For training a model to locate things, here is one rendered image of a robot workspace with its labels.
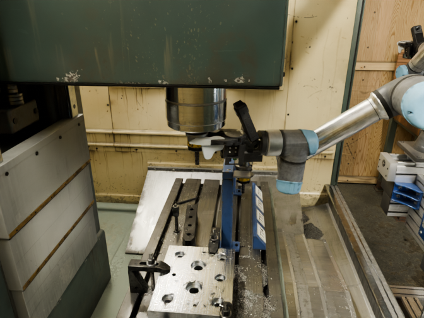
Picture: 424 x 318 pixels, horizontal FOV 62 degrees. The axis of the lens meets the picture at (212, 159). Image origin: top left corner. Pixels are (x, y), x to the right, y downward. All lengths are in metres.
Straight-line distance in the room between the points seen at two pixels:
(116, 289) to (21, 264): 0.70
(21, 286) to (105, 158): 1.28
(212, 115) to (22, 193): 0.52
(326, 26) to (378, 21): 1.85
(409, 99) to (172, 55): 0.59
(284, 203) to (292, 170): 0.96
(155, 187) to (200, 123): 1.24
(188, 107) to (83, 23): 0.29
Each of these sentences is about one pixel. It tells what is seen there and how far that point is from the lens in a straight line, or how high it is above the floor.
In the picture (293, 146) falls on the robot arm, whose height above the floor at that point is 1.40.
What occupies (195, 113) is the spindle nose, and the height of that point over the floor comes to 1.51.
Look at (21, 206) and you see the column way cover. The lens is 1.01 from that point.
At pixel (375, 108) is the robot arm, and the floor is 1.48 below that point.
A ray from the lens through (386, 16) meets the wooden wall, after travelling 3.78.
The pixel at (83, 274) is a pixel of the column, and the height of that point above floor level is 0.83.
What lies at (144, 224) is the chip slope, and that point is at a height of 0.70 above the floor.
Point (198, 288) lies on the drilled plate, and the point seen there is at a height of 0.98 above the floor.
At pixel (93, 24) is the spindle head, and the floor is 1.71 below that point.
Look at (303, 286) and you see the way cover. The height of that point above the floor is 0.76.
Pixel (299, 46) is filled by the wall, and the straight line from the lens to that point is 1.92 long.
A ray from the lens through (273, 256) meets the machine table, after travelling 1.38.
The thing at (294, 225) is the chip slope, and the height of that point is 0.71.
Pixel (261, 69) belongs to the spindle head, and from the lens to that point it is 0.77.
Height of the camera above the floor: 1.74
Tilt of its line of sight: 23 degrees down
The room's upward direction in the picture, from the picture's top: straight up
